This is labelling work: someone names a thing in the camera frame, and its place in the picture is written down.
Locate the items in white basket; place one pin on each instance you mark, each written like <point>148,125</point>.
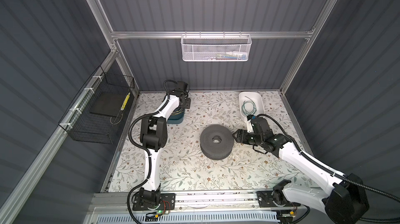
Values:
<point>241,56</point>

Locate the black wire basket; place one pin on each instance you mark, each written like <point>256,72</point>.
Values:
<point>83,126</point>

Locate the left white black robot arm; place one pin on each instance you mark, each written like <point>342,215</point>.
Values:
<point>149,133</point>

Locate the black pad in basket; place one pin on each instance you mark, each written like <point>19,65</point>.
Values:
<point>107,104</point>

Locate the grey perforated cable spool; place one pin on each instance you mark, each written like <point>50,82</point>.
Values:
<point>216,142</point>

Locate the yellow marker in basket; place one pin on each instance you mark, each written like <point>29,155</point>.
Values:
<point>123,106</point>

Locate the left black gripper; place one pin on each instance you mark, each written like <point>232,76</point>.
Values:
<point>186,105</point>

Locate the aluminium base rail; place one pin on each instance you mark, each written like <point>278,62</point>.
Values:
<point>216,200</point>

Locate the teal plastic tray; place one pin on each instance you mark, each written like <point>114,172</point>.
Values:
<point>176,116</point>

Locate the white plastic tray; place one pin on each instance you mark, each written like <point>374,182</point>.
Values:
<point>251,103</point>

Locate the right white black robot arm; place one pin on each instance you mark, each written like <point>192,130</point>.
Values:
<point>341,197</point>

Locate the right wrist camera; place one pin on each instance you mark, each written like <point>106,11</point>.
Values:
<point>249,125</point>

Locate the white wire mesh basket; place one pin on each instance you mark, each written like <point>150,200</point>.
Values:
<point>193,45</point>

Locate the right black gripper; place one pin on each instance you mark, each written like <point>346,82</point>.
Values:
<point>241,133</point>

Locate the floral table mat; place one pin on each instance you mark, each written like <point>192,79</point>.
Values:
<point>183,165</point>

